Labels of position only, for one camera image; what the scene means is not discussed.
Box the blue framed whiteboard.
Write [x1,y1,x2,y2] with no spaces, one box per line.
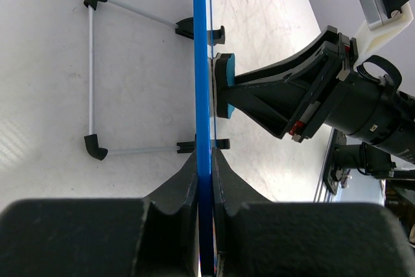
[193,0,215,276]

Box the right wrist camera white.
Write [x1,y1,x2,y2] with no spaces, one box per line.
[355,0,414,62]

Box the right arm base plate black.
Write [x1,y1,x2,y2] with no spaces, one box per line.
[324,130,347,195]

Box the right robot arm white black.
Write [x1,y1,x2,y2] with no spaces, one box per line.
[213,27,414,163]

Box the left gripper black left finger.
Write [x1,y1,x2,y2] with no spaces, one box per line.
[1,154,198,276]

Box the aluminium mounting rail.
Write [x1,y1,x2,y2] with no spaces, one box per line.
[313,128,336,203]

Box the blue whiteboard eraser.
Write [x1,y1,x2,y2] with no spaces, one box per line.
[211,53,235,119]

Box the whiteboard stand black white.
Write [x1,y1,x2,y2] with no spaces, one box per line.
[84,0,225,161]

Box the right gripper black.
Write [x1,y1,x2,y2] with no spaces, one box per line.
[220,26,359,143]

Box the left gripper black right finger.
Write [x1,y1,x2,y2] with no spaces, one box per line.
[211,149,414,276]

